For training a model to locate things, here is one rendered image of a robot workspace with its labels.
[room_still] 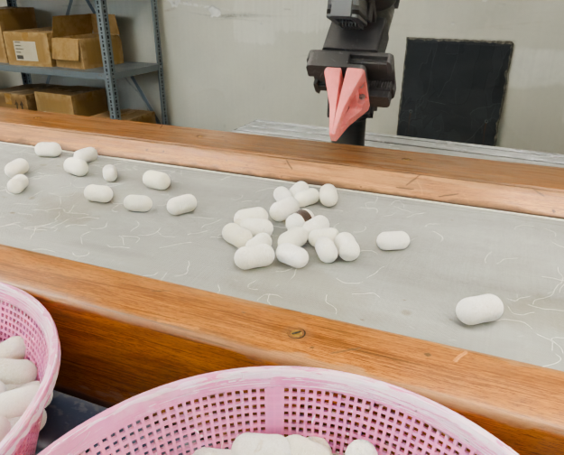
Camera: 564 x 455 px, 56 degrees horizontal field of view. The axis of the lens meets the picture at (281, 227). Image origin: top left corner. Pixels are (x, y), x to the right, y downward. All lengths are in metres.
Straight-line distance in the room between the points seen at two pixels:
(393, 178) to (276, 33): 2.20
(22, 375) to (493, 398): 0.29
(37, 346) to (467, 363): 0.28
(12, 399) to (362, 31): 0.52
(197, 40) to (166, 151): 2.30
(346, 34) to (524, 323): 0.39
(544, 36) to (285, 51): 1.17
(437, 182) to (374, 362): 0.36
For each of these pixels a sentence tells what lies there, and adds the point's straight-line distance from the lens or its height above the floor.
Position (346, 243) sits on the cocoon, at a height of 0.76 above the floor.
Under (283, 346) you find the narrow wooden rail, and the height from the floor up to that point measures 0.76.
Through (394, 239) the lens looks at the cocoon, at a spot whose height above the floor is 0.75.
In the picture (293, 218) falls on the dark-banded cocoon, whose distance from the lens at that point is 0.53.
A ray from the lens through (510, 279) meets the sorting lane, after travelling 0.50.
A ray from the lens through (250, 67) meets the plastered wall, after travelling 2.90.
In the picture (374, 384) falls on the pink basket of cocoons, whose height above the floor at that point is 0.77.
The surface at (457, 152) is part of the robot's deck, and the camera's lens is 1.10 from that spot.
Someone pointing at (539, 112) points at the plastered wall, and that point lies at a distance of 2.56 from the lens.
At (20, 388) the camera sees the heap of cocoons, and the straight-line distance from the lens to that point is 0.38.
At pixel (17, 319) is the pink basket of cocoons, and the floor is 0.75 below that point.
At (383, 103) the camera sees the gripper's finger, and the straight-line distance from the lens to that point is 0.67.
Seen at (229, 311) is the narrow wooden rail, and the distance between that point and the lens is 0.37.
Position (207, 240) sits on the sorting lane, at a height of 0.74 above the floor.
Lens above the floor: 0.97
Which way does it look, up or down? 25 degrees down
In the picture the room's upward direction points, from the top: straight up
